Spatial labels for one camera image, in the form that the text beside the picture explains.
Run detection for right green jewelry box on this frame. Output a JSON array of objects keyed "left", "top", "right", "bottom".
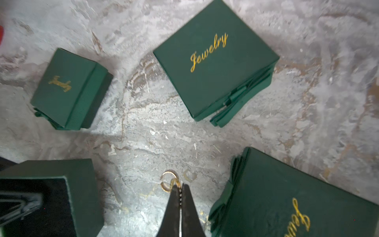
[{"left": 154, "top": 1, "right": 279, "bottom": 127}]

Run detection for gold rings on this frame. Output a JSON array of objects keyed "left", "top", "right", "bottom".
[{"left": 159, "top": 170, "right": 181, "bottom": 193}]

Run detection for red pencil cup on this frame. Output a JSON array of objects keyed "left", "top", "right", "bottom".
[{"left": 0, "top": 26, "right": 4, "bottom": 45}]

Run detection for green jewelry box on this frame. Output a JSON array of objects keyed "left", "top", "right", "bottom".
[
  {"left": 31, "top": 48, "right": 113, "bottom": 130},
  {"left": 154, "top": 1, "right": 279, "bottom": 127}
]

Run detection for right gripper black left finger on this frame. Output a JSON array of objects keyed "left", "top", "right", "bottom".
[{"left": 156, "top": 185, "right": 181, "bottom": 237}]

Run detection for left green jewelry box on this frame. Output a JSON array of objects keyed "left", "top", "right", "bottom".
[{"left": 31, "top": 48, "right": 113, "bottom": 130}]

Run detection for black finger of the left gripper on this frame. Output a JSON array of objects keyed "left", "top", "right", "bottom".
[{"left": 1, "top": 191, "right": 43, "bottom": 227}]

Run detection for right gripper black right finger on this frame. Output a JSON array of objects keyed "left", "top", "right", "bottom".
[{"left": 181, "top": 184, "right": 206, "bottom": 237}]

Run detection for green jewelry box lid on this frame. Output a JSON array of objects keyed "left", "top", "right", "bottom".
[{"left": 209, "top": 147, "right": 379, "bottom": 237}]

